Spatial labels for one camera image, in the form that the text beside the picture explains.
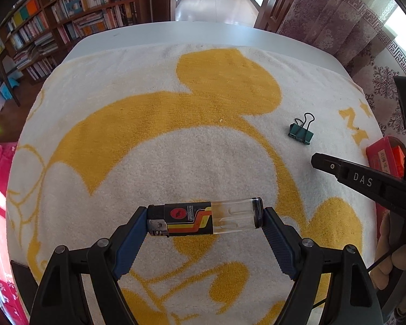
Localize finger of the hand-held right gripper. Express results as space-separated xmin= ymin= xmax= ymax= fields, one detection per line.
xmin=310 ymin=152 xmax=406 ymax=211

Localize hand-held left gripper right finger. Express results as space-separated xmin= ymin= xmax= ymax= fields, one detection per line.
xmin=262 ymin=206 xmax=383 ymax=325

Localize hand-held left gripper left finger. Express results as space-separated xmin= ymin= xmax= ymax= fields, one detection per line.
xmin=29 ymin=206 xmax=149 ymax=325

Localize dark green binder clip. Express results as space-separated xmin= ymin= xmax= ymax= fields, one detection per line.
xmin=287 ymin=113 xmax=315 ymax=146

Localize red rectangular tin box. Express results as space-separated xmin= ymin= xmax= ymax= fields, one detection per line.
xmin=365 ymin=135 xmax=406 ymax=178

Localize black orange clear lighter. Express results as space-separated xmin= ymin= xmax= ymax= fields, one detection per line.
xmin=146 ymin=197 xmax=264 ymax=238

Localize person's right hand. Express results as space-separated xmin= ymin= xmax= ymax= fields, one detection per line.
xmin=372 ymin=211 xmax=406 ymax=291

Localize cream floral patterned curtain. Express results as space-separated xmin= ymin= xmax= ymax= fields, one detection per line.
xmin=355 ymin=34 xmax=406 ymax=143

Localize white yellow printed towel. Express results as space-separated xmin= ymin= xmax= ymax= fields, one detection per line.
xmin=6 ymin=43 xmax=383 ymax=325

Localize purple floral lace curtain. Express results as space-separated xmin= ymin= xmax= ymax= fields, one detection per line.
xmin=277 ymin=0 xmax=406 ymax=85

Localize wooden door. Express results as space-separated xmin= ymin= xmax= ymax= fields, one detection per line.
xmin=254 ymin=0 xmax=312 ymax=34

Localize rows of books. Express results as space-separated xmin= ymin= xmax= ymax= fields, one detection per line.
xmin=0 ymin=0 xmax=137 ymax=85

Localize black cable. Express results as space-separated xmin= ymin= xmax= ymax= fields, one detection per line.
xmin=367 ymin=251 xmax=394 ymax=273

